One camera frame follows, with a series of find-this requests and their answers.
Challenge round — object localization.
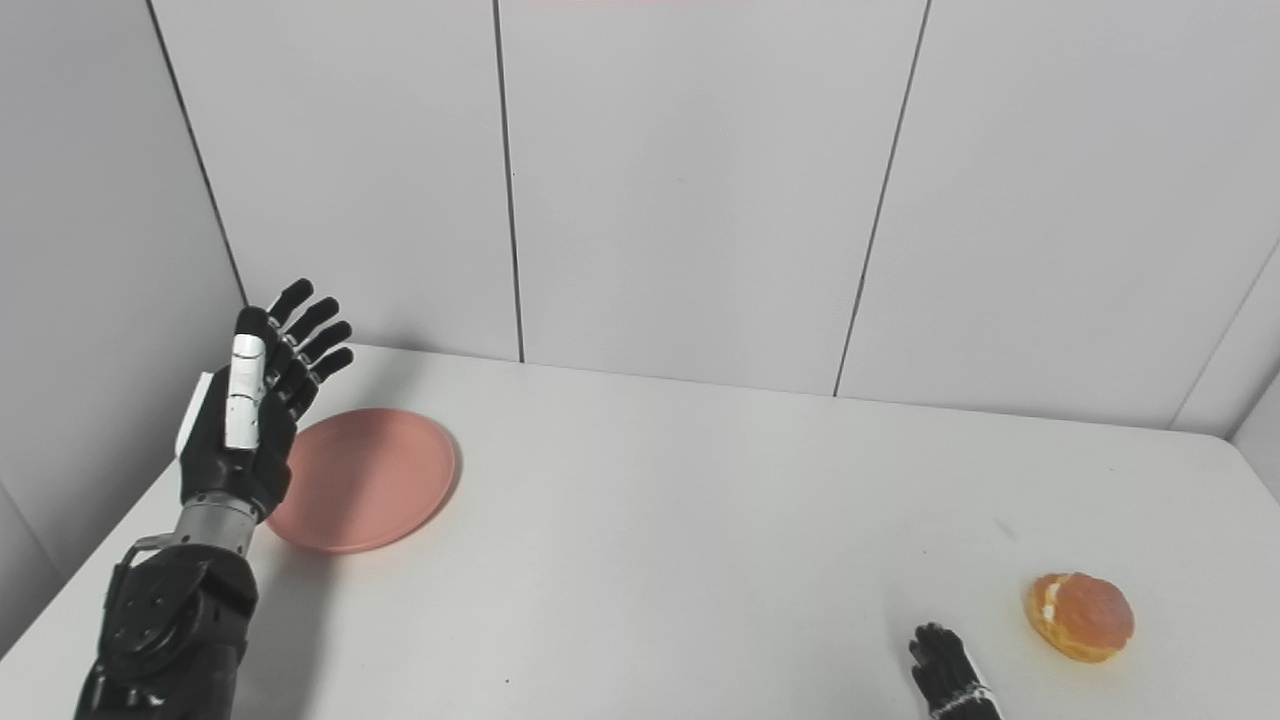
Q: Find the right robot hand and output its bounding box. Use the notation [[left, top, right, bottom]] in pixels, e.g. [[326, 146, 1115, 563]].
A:
[[908, 623, 1004, 720]]

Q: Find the cream puff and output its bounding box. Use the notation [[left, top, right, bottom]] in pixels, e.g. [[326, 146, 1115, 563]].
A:
[[1024, 572, 1136, 663]]

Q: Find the pink plate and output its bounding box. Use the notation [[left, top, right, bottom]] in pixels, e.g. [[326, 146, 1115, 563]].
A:
[[266, 407, 457, 554]]

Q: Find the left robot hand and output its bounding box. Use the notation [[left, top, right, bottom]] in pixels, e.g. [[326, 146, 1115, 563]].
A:
[[176, 278, 355, 524]]

